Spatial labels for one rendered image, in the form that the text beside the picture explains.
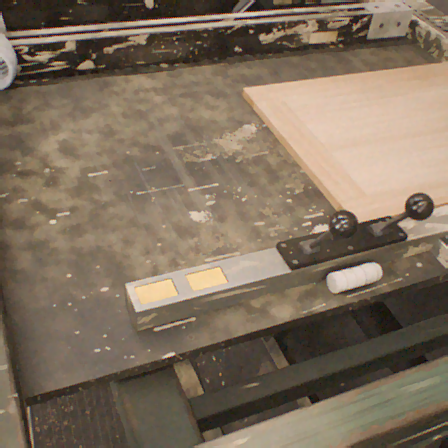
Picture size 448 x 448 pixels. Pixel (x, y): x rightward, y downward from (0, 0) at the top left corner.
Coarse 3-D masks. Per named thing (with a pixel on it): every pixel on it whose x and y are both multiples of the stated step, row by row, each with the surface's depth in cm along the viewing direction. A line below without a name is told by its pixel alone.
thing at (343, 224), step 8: (336, 216) 70; (344, 216) 70; (352, 216) 70; (328, 224) 71; (336, 224) 70; (344, 224) 69; (352, 224) 69; (328, 232) 74; (336, 232) 70; (344, 232) 70; (352, 232) 70; (312, 240) 80; (320, 240) 76; (304, 248) 79; (312, 248) 79
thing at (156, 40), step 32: (0, 32) 107; (32, 32) 116; (64, 32) 118; (96, 32) 120; (128, 32) 120; (160, 32) 122; (192, 32) 125; (224, 32) 128; (256, 32) 132; (288, 32) 135; (352, 32) 143; (384, 32) 147; (32, 64) 116; (64, 64) 118; (96, 64) 121
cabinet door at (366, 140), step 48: (288, 96) 117; (336, 96) 120; (384, 96) 122; (432, 96) 124; (288, 144) 105; (336, 144) 107; (384, 144) 108; (432, 144) 110; (336, 192) 96; (384, 192) 97; (432, 192) 98
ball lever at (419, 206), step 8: (416, 192) 75; (408, 200) 75; (416, 200) 74; (424, 200) 74; (432, 200) 74; (408, 208) 75; (416, 208) 74; (424, 208) 73; (432, 208) 74; (400, 216) 79; (408, 216) 77; (416, 216) 74; (424, 216) 74; (376, 224) 84; (384, 224) 82; (392, 224) 81; (376, 232) 83; (384, 232) 84
